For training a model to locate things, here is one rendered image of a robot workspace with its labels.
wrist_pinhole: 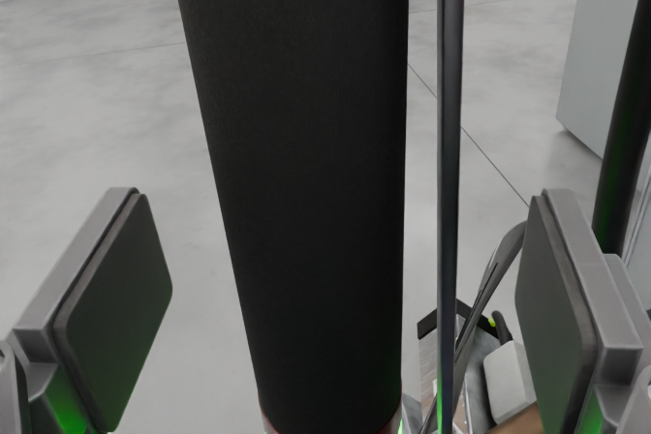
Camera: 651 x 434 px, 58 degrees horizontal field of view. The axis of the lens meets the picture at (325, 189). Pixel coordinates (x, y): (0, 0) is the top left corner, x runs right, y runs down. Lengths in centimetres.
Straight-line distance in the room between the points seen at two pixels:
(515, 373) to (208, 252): 214
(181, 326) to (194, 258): 41
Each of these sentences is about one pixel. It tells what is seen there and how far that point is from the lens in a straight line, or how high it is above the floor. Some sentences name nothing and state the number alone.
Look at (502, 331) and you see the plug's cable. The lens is 81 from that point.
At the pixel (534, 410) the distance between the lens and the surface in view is 24.
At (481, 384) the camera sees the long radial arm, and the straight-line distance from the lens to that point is 78.
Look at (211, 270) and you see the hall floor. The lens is 265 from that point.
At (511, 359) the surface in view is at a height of 116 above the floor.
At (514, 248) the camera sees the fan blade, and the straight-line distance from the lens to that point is 50.
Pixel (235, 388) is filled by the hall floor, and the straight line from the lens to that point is 221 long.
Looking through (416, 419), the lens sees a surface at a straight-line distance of 79.
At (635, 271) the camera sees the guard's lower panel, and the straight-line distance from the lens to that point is 189.
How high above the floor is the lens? 174
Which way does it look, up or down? 35 degrees down
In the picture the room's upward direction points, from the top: 4 degrees counter-clockwise
